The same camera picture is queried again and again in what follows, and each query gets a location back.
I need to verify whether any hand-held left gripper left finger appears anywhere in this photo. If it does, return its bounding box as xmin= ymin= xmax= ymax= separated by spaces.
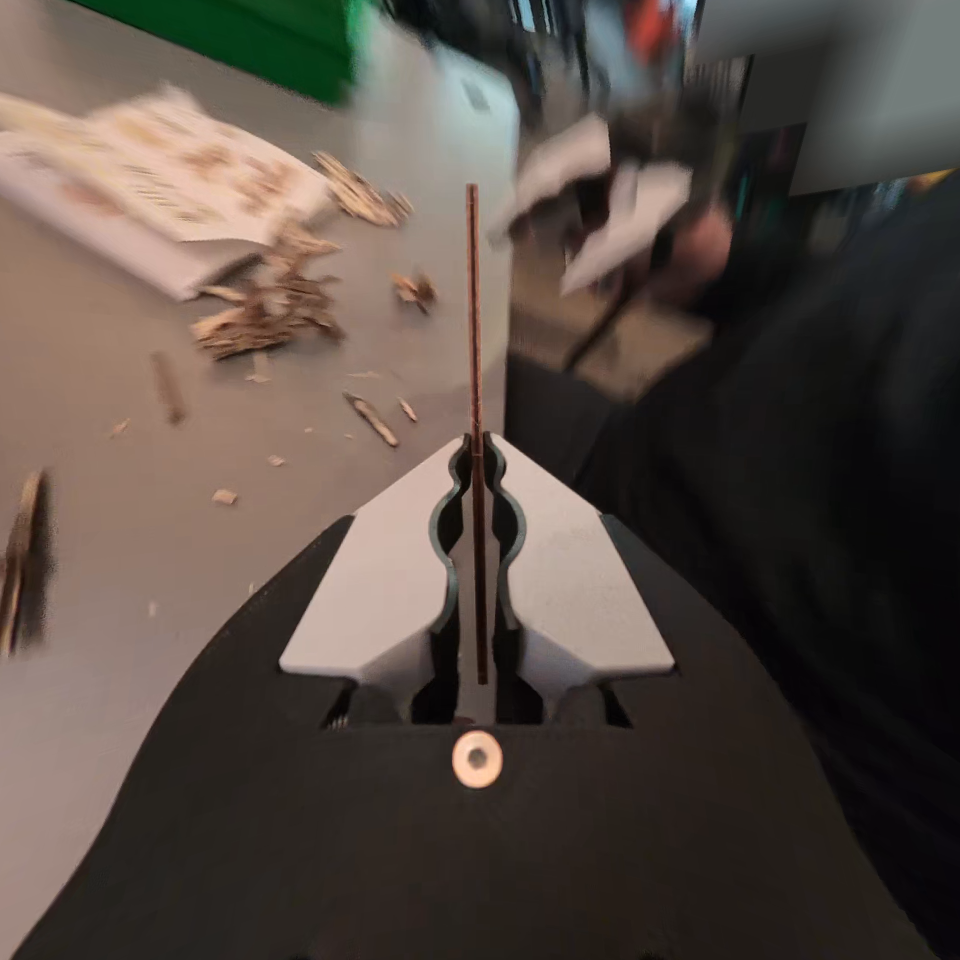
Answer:
xmin=278 ymin=437 xmax=475 ymax=710

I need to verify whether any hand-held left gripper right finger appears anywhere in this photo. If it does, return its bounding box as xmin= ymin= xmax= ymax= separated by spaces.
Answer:
xmin=483 ymin=433 xmax=676 ymax=706

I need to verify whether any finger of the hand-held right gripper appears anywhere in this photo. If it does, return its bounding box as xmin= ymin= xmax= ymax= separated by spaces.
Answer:
xmin=486 ymin=114 xmax=615 ymax=245
xmin=559 ymin=162 xmax=696 ymax=299

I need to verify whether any punched wooden parts sheet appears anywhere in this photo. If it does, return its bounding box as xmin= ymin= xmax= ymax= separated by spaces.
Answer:
xmin=464 ymin=182 xmax=490 ymax=687

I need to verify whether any small wooden gear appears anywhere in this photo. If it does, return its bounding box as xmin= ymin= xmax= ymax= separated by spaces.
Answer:
xmin=390 ymin=270 xmax=439 ymax=314

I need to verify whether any partly built wooden model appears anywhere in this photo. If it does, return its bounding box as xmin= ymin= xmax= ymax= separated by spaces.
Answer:
xmin=190 ymin=224 xmax=348 ymax=363

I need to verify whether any person's right hand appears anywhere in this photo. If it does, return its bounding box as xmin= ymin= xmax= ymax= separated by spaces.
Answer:
xmin=658 ymin=206 xmax=735 ymax=303

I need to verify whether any long wooden wedge piece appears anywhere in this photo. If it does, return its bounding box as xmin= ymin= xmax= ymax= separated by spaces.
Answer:
xmin=342 ymin=390 xmax=400 ymax=450

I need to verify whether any flat wooden car body panel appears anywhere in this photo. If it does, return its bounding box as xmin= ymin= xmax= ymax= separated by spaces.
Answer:
xmin=310 ymin=149 xmax=415 ymax=228

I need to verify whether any green plastic bin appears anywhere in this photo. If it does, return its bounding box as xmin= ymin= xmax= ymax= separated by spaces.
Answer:
xmin=71 ymin=0 xmax=378 ymax=107

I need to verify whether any dark wooden rod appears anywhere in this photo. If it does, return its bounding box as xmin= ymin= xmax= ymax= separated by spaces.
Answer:
xmin=0 ymin=469 xmax=51 ymax=659

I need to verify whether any open instruction booklet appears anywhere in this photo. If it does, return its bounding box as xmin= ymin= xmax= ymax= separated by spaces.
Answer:
xmin=0 ymin=84 xmax=336 ymax=303

